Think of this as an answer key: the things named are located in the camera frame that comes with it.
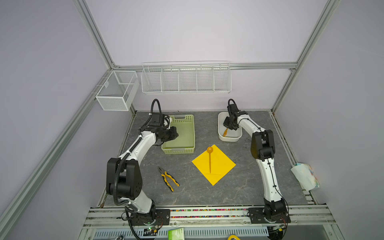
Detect yellow tape measure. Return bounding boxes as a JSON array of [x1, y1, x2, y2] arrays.
[[228, 235, 240, 240]]

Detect small white mesh basket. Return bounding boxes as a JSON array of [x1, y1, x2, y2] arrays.
[[96, 71, 140, 112]]

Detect long white wire shelf basket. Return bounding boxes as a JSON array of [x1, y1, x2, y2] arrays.
[[141, 61, 232, 94]]

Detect green white small box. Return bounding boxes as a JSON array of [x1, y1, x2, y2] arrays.
[[168, 228, 185, 240]]

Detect green perforated plastic basket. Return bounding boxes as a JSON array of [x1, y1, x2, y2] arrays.
[[161, 115, 196, 155]]

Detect yellow paper napkin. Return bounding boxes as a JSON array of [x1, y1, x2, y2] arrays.
[[192, 145, 236, 186]]

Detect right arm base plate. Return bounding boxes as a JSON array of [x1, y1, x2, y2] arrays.
[[247, 207, 291, 224]]

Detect yellow black pliers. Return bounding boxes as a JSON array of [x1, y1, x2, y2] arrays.
[[158, 167, 180, 192]]

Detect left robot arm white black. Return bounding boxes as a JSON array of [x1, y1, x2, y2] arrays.
[[106, 99, 179, 225]]

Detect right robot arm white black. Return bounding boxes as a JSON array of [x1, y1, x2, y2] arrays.
[[223, 99, 290, 224]]

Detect orange wooden fork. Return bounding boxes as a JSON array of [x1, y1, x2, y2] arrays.
[[223, 128, 229, 137]]

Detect aluminium frame rail base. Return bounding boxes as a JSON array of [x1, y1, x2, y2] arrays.
[[79, 205, 344, 240]]

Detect white oval plastic tub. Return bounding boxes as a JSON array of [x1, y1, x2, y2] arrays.
[[218, 112, 243, 143]]

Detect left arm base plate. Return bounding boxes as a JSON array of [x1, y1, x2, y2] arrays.
[[129, 209, 171, 226]]

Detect orange wooden spoon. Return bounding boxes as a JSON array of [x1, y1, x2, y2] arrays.
[[207, 147, 213, 174]]

